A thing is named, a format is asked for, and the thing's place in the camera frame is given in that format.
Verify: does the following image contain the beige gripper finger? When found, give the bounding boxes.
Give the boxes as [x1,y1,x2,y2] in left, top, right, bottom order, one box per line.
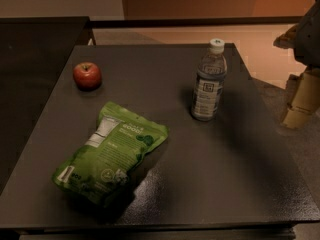
[273,24,298,49]
[282,67,320,129]

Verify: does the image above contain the clear blue plastic water bottle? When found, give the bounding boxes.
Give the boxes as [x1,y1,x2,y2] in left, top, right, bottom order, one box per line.
[191,38,227,121]

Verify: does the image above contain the red apple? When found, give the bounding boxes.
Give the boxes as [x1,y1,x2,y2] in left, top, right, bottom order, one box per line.
[73,62,102,91]

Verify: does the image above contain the green snack pouch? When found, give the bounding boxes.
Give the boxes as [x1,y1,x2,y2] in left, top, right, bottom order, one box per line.
[52,102,168,207]

